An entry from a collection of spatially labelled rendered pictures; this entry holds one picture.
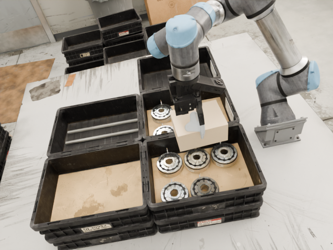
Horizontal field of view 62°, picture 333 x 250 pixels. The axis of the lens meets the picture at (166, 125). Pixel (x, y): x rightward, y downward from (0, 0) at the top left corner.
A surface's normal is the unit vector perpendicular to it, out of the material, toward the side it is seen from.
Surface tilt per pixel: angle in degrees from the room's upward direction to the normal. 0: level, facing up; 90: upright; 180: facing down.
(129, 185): 0
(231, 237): 0
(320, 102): 0
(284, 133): 90
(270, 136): 90
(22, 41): 90
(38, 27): 90
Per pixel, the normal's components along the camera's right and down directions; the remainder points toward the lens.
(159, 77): -0.14, -0.68
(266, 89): -0.69, 0.14
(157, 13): 0.16, 0.46
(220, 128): 0.19, 0.69
